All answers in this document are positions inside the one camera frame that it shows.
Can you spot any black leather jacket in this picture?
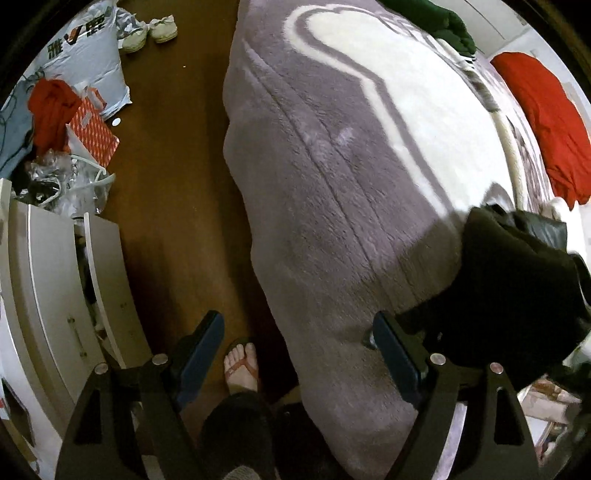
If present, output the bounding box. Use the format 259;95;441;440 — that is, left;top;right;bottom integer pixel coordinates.
397;207;590;390

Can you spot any red garment on bed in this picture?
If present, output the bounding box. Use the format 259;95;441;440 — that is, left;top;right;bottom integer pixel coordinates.
492;52;590;208

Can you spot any white sneaker left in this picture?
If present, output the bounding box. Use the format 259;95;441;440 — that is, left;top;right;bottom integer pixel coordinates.
117;22;148;53

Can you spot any white sneaker right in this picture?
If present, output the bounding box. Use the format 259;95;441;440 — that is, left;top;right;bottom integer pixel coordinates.
148;15;178;44

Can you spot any white drawer cabinet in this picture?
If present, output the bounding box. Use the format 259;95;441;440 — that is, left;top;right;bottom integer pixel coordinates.
1;180;151;479

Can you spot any grey printed plastic bag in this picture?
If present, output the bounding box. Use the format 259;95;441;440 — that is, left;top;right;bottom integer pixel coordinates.
1;1;131;178

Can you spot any foot in pink sandal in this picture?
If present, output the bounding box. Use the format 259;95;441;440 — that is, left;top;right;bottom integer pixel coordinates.
223;338;259;395

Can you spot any dark green garment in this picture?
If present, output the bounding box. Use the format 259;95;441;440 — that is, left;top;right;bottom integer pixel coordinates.
381;0;477;57

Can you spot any white grey floral blanket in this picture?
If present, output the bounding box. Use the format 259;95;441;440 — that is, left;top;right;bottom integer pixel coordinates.
223;1;552;479

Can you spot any red patterned gift bag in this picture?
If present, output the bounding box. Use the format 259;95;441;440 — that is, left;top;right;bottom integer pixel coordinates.
66;86;119;168

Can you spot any white sneaker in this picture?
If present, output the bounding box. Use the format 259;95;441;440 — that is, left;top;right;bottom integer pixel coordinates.
117;22;148;53
148;15;178;44

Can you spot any red cloth on floor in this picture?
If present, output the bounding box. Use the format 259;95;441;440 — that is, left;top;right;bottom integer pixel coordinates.
27;78;82;156

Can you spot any clear plastic bag clutter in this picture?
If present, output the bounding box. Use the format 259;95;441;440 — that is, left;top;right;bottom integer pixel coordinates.
14;151;116;219

